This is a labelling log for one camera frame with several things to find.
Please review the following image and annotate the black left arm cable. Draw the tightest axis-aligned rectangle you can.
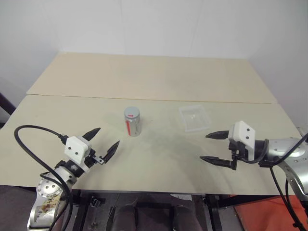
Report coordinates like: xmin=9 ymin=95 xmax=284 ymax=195
xmin=13 ymin=124 xmax=74 ymax=231

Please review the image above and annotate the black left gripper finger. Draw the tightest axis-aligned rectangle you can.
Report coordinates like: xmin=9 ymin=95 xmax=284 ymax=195
xmin=81 ymin=128 xmax=101 ymax=141
xmin=103 ymin=141 xmax=120 ymax=165

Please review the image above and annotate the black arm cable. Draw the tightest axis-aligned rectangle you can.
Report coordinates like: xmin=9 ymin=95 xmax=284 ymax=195
xmin=13 ymin=124 xmax=74 ymax=231
xmin=258 ymin=132 xmax=308 ymax=231

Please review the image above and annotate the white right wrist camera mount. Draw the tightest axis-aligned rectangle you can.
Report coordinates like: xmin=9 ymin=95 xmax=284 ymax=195
xmin=227 ymin=121 xmax=256 ymax=161

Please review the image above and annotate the dark brown furniture piece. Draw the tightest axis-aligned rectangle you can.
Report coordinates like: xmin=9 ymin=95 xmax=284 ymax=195
xmin=0 ymin=92 xmax=17 ymax=129

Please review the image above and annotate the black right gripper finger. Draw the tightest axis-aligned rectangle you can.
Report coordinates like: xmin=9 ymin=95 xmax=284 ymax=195
xmin=205 ymin=129 xmax=230 ymax=141
xmin=199 ymin=156 xmax=232 ymax=168

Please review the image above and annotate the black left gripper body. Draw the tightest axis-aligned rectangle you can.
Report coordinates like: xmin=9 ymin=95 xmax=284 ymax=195
xmin=83 ymin=147 xmax=107 ymax=168

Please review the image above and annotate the black metal table frame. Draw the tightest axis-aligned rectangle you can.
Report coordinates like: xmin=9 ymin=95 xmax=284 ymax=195
xmin=72 ymin=189 xmax=238 ymax=231

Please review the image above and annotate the grey jar lid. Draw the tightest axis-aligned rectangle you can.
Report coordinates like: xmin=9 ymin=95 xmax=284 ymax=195
xmin=124 ymin=106 xmax=141 ymax=121

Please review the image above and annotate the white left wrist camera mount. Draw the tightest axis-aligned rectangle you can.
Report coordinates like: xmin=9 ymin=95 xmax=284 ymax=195
xmin=64 ymin=136 xmax=91 ymax=173

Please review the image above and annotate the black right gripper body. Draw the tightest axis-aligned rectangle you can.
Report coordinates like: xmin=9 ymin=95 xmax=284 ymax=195
xmin=228 ymin=141 xmax=247 ymax=170

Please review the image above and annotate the clear plastic tray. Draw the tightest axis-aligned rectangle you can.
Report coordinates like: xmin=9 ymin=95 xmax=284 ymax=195
xmin=178 ymin=105 xmax=212 ymax=133

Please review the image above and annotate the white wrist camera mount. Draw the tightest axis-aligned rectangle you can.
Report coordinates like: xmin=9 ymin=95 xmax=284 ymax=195
xmin=64 ymin=136 xmax=91 ymax=173
xmin=227 ymin=121 xmax=256 ymax=161

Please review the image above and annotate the silver red can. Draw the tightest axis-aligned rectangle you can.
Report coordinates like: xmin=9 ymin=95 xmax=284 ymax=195
xmin=124 ymin=117 xmax=142 ymax=138

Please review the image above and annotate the orange floor mat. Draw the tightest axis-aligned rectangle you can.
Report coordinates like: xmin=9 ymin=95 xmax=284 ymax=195
xmin=234 ymin=194 xmax=308 ymax=231

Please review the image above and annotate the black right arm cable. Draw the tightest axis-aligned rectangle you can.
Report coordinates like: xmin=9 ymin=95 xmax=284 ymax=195
xmin=258 ymin=132 xmax=308 ymax=231

